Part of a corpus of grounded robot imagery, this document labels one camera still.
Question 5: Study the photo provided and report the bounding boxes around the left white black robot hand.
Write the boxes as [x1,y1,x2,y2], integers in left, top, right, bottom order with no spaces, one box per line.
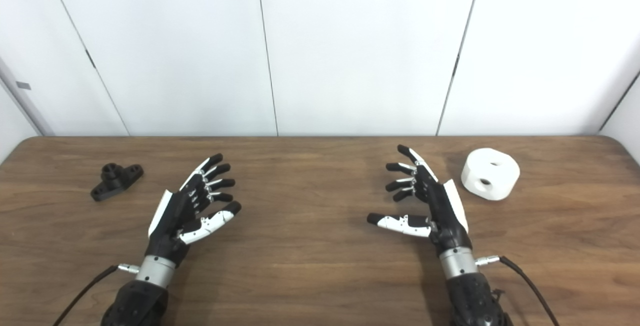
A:
[144,153,243,268]

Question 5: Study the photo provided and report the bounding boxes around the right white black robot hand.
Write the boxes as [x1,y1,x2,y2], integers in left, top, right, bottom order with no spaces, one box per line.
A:
[366,144,474,258]

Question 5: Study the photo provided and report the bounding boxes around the black flanged holder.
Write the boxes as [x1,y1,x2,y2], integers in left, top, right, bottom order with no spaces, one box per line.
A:
[90,163,145,202]

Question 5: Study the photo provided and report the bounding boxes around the round white piece with holes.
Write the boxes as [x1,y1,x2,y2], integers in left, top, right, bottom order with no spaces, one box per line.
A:
[460,148,521,201]

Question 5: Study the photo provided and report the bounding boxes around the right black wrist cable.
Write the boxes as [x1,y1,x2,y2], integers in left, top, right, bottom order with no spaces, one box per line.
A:
[475,255,561,326]

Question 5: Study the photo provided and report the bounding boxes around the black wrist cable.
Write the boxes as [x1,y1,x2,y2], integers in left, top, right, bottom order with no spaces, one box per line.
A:
[52,264,141,326]
[475,255,561,326]

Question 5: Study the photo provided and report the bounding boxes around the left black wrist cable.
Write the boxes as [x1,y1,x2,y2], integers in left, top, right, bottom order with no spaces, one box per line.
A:
[52,264,141,326]

